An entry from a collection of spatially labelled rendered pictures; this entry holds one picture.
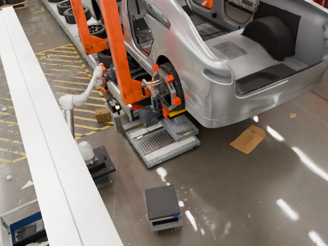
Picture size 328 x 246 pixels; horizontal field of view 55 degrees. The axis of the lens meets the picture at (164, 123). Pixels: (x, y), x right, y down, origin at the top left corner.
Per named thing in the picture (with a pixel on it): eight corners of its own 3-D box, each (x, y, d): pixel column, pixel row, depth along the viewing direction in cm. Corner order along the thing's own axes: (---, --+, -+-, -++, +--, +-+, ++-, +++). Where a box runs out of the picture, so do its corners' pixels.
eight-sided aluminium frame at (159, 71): (178, 115, 419) (174, 80, 384) (174, 117, 417) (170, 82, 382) (159, 96, 457) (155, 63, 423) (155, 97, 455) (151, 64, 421)
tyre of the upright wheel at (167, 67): (202, 100, 396) (181, 51, 398) (186, 107, 389) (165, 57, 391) (184, 109, 459) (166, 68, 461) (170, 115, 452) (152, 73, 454)
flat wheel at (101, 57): (123, 49, 657) (121, 38, 643) (138, 60, 612) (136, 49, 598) (94, 59, 633) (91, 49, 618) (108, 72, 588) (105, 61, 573)
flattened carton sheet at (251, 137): (269, 133, 459) (269, 131, 456) (247, 155, 431) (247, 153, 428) (250, 125, 476) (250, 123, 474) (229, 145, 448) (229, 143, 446)
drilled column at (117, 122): (123, 130, 497) (118, 109, 471) (117, 132, 494) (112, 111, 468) (121, 126, 504) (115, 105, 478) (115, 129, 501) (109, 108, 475)
